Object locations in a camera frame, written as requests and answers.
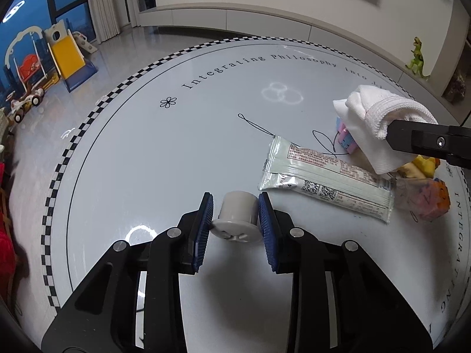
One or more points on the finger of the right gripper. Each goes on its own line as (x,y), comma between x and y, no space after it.
(451,143)

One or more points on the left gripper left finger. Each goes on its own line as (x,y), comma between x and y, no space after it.
(178,250)

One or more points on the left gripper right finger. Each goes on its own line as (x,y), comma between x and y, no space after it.
(294,250)

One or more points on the clear plastic cup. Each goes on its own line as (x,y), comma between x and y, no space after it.
(413,194)

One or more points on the grey plastic cap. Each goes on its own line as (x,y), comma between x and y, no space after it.
(238,218)

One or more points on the white green snack wrapper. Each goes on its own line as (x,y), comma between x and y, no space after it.
(309,172)

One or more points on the white cloth towel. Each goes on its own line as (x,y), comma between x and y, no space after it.
(367,113)

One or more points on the yellow sponge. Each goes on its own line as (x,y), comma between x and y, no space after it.
(420,168)

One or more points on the orange pink foam cube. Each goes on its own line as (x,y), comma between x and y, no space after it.
(441,202)

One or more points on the green dinosaur toy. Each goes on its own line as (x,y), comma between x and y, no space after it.
(416,65)

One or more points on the small pink foam block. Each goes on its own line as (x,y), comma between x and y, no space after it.
(344,137)

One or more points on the red patterned blanket sofa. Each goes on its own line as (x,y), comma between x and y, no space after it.
(10,261)

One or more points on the yellow toy slide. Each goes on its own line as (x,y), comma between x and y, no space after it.
(68,58)

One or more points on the toy race car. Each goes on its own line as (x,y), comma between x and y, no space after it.
(18,108)

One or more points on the white swing red seat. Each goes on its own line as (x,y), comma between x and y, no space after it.
(31,63)

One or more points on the white curtain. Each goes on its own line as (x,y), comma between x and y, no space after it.
(110,17)

